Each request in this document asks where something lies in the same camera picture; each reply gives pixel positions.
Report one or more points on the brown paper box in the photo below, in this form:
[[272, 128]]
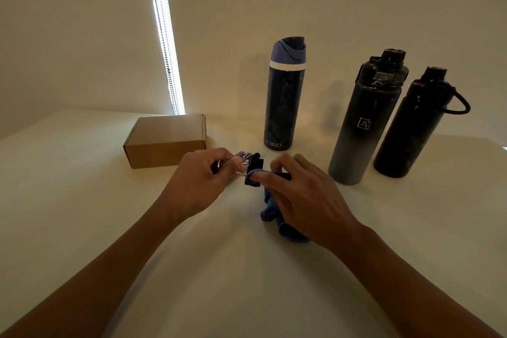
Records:
[[166, 139]]

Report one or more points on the black white striped marker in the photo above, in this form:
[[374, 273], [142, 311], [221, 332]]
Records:
[[243, 155], [256, 156]]

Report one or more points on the person's left hand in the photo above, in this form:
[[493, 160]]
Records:
[[194, 187]]

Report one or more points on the person's right forearm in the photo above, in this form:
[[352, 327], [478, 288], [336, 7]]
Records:
[[420, 298]]

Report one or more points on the person's right hand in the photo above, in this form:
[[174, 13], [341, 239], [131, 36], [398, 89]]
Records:
[[317, 207]]

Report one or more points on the blue cloth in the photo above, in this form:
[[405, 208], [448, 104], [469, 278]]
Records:
[[273, 211]]

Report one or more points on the person's left forearm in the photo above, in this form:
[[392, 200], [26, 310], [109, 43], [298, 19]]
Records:
[[83, 286]]

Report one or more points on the navy bottle with blue lid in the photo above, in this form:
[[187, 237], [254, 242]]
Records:
[[283, 104]]

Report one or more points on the black grey gradient bottle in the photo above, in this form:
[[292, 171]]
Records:
[[364, 131]]

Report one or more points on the black binder clip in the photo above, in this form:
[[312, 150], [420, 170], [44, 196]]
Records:
[[255, 162]]

